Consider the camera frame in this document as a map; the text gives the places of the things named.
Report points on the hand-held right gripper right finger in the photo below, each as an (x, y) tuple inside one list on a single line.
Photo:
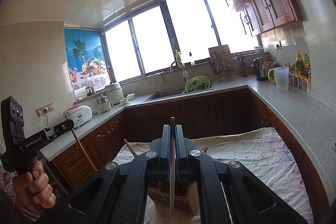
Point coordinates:
[(179, 155)]

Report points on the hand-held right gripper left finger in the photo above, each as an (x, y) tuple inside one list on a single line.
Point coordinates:
[(166, 153)]

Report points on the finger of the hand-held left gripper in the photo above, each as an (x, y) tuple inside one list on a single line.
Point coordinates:
[(64, 126)]

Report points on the wooden chopstick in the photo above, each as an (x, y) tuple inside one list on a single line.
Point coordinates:
[(84, 151), (130, 148), (206, 149)]

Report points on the metal chopstick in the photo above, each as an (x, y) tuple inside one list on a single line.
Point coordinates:
[(172, 195)]

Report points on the wooden utensil holder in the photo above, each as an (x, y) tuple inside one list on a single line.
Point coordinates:
[(186, 200)]

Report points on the person's left hand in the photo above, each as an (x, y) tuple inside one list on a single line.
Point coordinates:
[(39, 187)]

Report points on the white rice cooker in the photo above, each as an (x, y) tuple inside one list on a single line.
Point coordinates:
[(78, 113)]

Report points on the dark teapot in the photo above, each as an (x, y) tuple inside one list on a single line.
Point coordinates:
[(91, 91)]

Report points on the small white electric pot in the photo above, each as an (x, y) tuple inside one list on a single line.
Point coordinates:
[(105, 106)]

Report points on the wooden lower cabinets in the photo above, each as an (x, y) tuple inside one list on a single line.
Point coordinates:
[(210, 113)]

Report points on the kitchen sink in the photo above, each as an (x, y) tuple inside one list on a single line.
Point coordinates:
[(168, 94)]

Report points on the large white electric pot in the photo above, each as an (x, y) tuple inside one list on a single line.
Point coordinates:
[(114, 94)]

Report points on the white floral tablecloth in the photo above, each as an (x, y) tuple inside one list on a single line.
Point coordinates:
[(249, 155)]

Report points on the tropical fruit window blind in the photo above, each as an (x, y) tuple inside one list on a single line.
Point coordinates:
[(84, 56)]

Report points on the green colander with vegetables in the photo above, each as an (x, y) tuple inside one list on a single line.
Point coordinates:
[(198, 83)]

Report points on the hanging dish cloth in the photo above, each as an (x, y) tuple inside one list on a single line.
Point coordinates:
[(155, 79)]

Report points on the metal kitchen faucet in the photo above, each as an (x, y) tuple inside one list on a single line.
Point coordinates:
[(185, 75)]

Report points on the small pump bottle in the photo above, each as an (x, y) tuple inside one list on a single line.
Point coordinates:
[(192, 61)]

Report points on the yellow dish soap bottle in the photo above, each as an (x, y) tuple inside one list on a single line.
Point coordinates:
[(179, 56)]

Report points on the knife and scissors holder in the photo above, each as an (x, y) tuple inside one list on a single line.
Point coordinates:
[(242, 64)]

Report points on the wooden cutting board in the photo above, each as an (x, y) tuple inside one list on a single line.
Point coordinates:
[(219, 50)]

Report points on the black electric kettle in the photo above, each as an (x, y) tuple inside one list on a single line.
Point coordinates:
[(260, 69)]

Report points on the grey kitchen countertop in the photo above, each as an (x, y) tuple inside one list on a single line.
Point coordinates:
[(288, 108)]

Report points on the kitchen window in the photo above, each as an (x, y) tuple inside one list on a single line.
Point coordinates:
[(183, 29)]

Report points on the white bowl on ledge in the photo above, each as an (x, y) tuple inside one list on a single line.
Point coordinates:
[(258, 49)]

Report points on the row of spice jars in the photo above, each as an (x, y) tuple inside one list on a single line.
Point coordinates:
[(300, 82)]

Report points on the cooking oil bottles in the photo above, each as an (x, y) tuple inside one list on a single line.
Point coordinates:
[(302, 64)]

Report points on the wall socket strip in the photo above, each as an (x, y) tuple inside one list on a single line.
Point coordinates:
[(45, 109)]

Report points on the wall socket with plug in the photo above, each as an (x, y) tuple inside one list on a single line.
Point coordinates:
[(277, 44)]

